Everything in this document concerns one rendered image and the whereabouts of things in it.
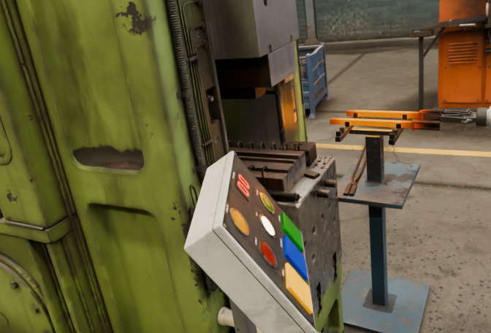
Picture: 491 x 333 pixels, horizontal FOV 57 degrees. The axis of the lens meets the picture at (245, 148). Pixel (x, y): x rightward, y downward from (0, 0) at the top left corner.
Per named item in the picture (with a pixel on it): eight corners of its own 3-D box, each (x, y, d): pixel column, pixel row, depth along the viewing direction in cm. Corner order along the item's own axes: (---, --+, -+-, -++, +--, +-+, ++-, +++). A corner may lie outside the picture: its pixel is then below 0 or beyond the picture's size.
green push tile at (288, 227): (301, 233, 108) (283, 211, 107) (304, 250, 102) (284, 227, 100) (295, 237, 109) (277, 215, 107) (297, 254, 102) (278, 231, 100)
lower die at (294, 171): (306, 171, 157) (304, 148, 154) (284, 198, 140) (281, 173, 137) (205, 163, 176) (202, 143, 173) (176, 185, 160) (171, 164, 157)
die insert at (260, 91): (266, 93, 148) (264, 74, 146) (256, 98, 142) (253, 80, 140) (191, 93, 162) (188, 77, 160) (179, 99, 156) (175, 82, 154)
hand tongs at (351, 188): (366, 142, 237) (366, 141, 236) (374, 143, 235) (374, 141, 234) (343, 196, 186) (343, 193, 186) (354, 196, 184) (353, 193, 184)
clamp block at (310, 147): (317, 158, 166) (316, 142, 164) (310, 167, 159) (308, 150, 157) (287, 155, 172) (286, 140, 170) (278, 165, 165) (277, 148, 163)
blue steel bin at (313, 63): (330, 98, 574) (326, 41, 549) (315, 118, 507) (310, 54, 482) (244, 101, 622) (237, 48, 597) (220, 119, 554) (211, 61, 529)
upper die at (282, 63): (297, 71, 144) (294, 41, 141) (272, 87, 128) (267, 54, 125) (189, 74, 164) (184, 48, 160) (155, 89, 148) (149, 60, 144)
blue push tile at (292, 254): (305, 257, 99) (285, 234, 97) (308, 279, 92) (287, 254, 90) (299, 261, 99) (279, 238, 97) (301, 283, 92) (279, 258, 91)
